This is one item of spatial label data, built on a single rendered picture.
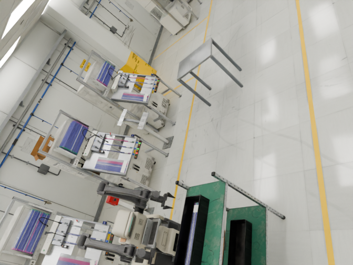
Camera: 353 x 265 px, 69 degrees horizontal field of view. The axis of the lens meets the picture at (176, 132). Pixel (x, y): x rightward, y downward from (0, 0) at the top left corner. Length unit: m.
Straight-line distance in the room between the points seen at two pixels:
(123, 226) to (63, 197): 3.54
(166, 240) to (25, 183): 3.55
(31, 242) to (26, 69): 3.68
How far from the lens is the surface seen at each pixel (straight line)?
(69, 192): 5.81
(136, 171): 4.63
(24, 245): 4.00
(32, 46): 6.72
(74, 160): 4.29
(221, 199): 2.12
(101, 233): 3.92
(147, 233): 2.49
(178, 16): 7.78
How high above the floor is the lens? 2.48
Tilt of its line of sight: 30 degrees down
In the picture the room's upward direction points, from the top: 56 degrees counter-clockwise
